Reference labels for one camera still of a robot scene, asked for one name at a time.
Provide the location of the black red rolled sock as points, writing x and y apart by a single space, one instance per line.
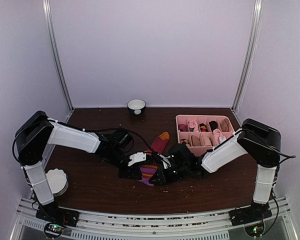
203 127

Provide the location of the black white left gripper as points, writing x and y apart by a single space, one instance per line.
134 170

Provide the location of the beige rolled sock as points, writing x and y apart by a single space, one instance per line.
207 141

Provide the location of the pink divided organizer box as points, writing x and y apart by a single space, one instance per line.
200 150

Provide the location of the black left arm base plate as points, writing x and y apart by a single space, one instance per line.
61 216

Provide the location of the black argyle rolled sock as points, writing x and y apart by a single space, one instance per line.
186 142

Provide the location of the circuit board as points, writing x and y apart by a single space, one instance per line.
255 230
53 230

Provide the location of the aluminium right side rail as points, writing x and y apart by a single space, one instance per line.
236 115

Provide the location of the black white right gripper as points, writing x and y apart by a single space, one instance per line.
164 179

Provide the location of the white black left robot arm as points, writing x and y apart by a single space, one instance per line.
39 130

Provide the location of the light pink rolled sock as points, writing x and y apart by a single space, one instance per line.
193 126

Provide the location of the tan rolled sock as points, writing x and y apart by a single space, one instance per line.
195 141

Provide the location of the dark brown rolled sock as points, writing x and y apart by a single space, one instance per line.
213 125

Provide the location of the purple orange striped sock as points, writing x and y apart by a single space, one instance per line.
149 169

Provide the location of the black white small bowl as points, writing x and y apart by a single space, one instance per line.
136 107

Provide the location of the aluminium corner post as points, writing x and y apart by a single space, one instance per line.
247 64
55 53

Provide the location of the left circuit board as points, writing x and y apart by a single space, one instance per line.
53 230

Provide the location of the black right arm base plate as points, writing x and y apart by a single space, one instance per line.
247 215

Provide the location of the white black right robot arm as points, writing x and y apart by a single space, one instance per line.
260 141

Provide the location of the right circuit board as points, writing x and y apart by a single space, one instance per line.
255 230

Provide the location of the white scalloped bowl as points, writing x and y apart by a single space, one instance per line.
58 181

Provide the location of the tan ribbed sock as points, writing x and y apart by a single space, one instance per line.
225 125

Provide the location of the aluminium left corner post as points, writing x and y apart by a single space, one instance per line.
55 53

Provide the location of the aluminium right corner post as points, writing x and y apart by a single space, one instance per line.
247 64

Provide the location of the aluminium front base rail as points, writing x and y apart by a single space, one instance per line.
208 225

